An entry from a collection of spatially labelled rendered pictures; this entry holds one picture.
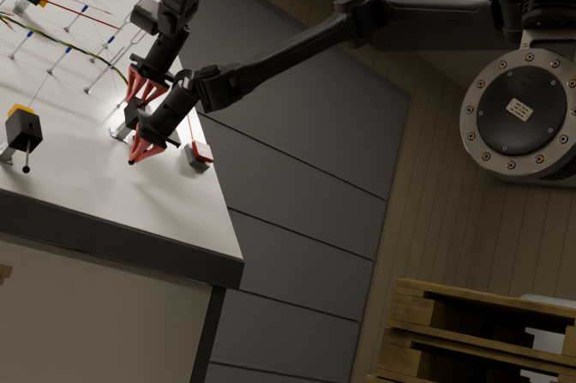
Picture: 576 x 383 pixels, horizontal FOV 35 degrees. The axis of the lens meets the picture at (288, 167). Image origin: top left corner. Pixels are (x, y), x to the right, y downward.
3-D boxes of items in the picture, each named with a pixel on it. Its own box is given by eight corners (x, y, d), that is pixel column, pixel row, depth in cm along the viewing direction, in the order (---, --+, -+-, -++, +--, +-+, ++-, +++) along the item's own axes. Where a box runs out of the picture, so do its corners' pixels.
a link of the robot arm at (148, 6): (171, 22, 189) (196, -1, 194) (126, -7, 191) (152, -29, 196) (166, 59, 199) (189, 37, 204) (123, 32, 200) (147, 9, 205)
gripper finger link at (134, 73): (112, 92, 202) (134, 56, 201) (139, 104, 207) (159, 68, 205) (123, 104, 197) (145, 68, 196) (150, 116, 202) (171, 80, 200)
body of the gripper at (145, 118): (131, 114, 191) (153, 87, 189) (171, 133, 197) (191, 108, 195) (137, 132, 186) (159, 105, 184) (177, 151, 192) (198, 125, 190)
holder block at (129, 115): (125, 127, 197) (136, 115, 195) (123, 109, 201) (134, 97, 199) (141, 134, 200) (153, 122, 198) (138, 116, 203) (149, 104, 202)
